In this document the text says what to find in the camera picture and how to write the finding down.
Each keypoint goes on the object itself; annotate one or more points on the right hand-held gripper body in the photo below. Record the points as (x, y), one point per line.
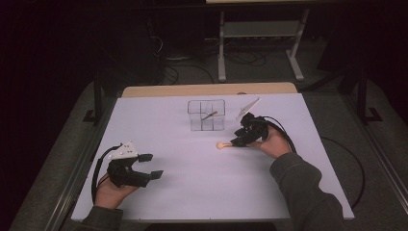
(255, 126)

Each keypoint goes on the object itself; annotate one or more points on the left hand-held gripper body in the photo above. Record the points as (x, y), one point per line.
(123, 171)

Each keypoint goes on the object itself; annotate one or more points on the black beige-headed makeup brush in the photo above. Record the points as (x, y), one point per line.
(223, 145)

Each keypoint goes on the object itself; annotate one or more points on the clear plastic compartment organizer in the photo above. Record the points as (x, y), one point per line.
(206, 115)

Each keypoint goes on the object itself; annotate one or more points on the person's left hand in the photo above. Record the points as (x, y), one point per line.
(112, 194)

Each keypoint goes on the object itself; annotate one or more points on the person's right hand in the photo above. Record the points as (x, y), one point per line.
(275, 142)

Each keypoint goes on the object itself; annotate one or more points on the white board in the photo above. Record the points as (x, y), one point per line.
(205, 186)

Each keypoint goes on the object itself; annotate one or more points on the wooden table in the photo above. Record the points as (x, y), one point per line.
(208, 89)

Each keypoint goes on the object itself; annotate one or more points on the black metal stand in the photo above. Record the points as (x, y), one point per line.
(97, 99)
(363, 96)

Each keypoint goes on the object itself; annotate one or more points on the white metal desk frame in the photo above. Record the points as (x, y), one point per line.
(260, 29)

